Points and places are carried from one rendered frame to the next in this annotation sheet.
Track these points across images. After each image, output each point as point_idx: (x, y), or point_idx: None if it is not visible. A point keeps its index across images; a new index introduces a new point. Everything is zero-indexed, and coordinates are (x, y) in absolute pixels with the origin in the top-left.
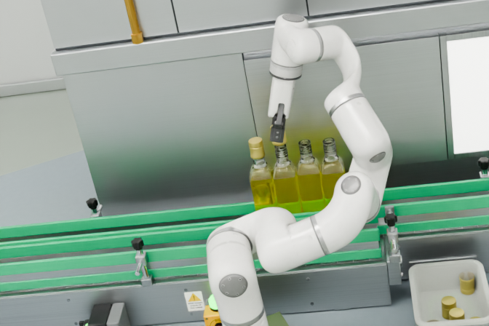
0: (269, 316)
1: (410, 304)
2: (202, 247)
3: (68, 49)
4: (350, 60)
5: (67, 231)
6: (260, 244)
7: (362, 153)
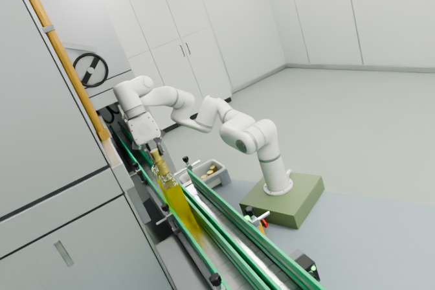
0: (245, 203)
1: None
2: (228, 203)
3: (110, 160)
4: None
5: None
6: (248, 118)
7: (194, 98)
